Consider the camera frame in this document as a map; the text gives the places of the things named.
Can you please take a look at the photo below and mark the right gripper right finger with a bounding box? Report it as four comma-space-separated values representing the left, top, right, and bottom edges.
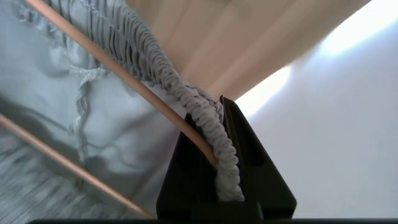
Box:
219, 95, 298, 220

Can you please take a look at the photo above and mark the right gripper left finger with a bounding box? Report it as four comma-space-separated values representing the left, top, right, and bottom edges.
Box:
155, 113, 219, 220

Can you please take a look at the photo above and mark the pale grey garment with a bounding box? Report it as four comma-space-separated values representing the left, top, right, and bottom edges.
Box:
0, 0, 246, 220

